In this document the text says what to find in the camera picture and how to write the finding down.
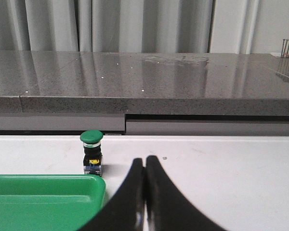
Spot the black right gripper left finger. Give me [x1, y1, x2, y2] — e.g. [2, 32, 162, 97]
[79, 158, 145, 231]

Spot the grey granite counter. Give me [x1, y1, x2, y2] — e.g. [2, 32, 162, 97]
[0, 51, 289, 136]

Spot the green mushroom push button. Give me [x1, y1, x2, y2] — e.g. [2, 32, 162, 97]
[80, 130, 103, 176]

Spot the green plastic tray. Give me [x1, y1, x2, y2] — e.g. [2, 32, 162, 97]
[0, 175, 105, 231]

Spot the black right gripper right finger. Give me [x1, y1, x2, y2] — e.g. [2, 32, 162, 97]
[144, 155, 224, 231]

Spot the grey pleated curtain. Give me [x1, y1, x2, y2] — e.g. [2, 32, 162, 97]
[0, 0, 260, 54]

